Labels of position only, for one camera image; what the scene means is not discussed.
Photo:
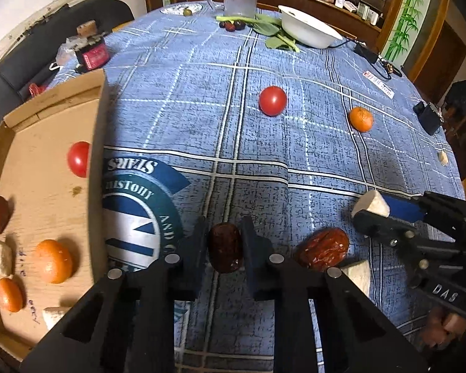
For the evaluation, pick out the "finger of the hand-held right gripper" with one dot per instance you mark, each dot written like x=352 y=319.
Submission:
x=376 y=225
x=406 y=209

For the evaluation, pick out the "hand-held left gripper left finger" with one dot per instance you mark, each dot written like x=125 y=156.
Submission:
x=197 y=256

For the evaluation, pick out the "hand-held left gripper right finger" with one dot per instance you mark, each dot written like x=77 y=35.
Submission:
x=252 y=256

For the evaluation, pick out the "wrinkled dried red date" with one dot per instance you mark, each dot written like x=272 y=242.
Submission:
x=322 y=249
x=225 y=246

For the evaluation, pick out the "large orange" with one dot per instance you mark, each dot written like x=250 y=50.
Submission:
x=54 y=261

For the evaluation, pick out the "red tomato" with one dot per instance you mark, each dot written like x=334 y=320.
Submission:
x=79 y=159
x=273 y=100

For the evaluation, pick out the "cardboard box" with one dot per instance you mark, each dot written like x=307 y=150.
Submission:
x=42 y=202

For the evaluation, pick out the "small orange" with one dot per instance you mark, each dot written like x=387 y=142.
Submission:
x=361 y=119
x=9 y=294

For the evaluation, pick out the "person's right hand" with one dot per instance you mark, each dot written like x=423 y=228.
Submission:
x=446 y=326

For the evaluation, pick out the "black box device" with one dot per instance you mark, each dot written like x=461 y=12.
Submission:
x=427 y=116

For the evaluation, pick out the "blue plaid tablecloth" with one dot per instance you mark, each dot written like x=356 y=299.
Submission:
x=237 y=143

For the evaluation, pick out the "white paper card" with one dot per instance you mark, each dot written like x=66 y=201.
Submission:
x=378 y=84

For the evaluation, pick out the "brown wooden door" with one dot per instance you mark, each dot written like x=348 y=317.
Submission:
x=442 y=50

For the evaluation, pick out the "white box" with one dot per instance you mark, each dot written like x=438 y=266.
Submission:
x=367 y=11

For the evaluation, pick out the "white bowl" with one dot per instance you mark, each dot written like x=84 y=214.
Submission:
x=308 y=27

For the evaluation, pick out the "green vegetable leaves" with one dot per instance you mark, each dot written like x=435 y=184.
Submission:
x=272 y=30

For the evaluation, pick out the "red packaging box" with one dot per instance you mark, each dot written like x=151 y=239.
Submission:
x=95 y=56

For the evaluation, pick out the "dark dried date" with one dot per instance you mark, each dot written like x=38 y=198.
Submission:
x=229 y=26
x=239 y=25

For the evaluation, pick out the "red plastic item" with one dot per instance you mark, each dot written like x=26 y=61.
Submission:
x=35 y=89

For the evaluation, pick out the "clear plastic bag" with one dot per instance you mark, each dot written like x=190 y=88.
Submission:
x=65 y=53

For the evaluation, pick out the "black sofa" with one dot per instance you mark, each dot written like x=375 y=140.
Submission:
x=101 y=11

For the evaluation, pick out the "green bamboo wall sticker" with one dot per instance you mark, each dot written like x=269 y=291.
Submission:
x=406 y=19

